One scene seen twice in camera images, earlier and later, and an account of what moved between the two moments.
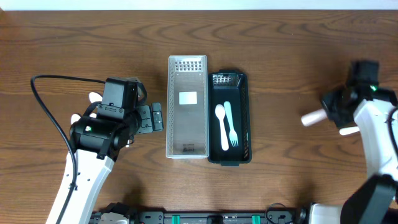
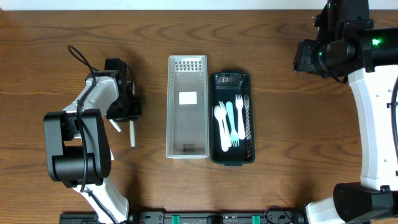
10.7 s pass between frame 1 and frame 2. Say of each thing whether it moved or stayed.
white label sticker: stayed
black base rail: stayed
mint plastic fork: stayed
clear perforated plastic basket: stayed
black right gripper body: moved
